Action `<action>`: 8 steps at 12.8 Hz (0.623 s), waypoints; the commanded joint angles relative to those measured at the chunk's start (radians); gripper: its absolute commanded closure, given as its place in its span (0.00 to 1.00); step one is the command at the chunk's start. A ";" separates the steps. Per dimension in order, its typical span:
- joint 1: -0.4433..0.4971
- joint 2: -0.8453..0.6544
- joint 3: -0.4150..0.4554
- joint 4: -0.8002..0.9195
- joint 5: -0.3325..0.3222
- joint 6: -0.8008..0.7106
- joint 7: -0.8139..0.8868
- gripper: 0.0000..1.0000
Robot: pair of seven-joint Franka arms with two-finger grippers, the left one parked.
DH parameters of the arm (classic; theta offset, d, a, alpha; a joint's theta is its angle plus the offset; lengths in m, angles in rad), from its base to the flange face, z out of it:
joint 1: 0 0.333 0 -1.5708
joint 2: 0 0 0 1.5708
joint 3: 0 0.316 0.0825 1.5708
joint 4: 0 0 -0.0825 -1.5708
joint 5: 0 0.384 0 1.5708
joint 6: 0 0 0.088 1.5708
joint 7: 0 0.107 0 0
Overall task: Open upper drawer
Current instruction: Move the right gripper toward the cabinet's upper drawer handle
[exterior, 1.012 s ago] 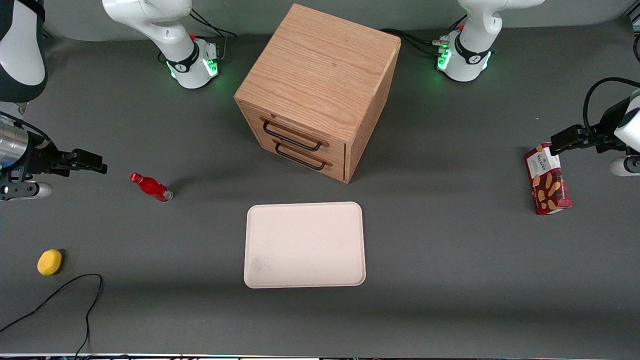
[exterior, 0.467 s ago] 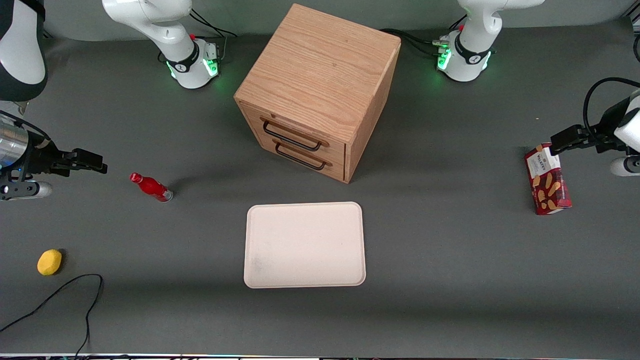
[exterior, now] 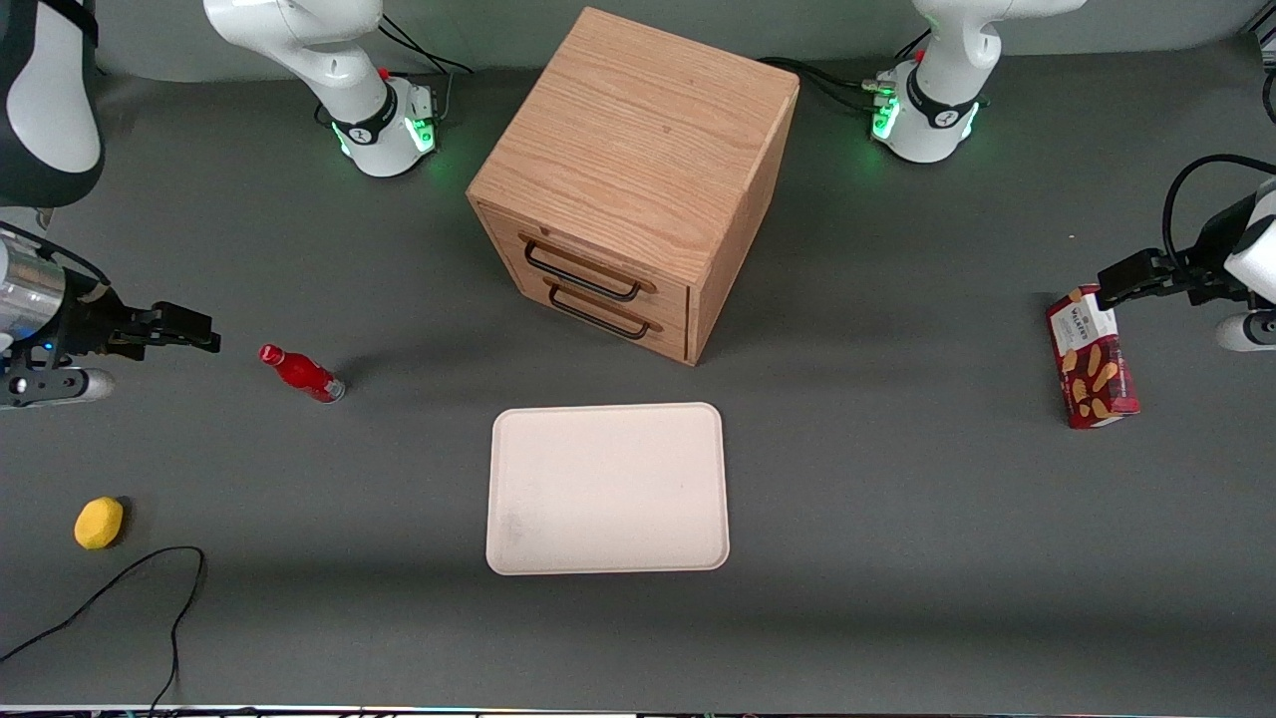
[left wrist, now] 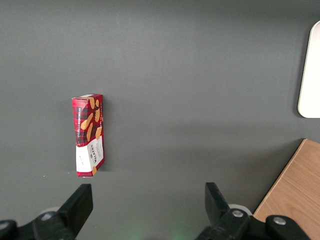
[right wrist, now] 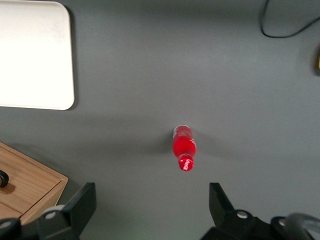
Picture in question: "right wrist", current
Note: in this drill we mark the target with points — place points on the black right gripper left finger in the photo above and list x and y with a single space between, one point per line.
72 220

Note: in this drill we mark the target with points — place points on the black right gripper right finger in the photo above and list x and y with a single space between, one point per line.
225 220

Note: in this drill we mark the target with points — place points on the wooden drawer cabinet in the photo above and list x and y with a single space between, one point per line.
56 197

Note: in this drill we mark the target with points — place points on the red soda bottle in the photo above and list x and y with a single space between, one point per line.
185 147

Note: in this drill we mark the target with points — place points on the white plastic tray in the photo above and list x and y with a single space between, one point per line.
35 55

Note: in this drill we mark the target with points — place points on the yellow lemon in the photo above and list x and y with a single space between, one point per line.
318 62

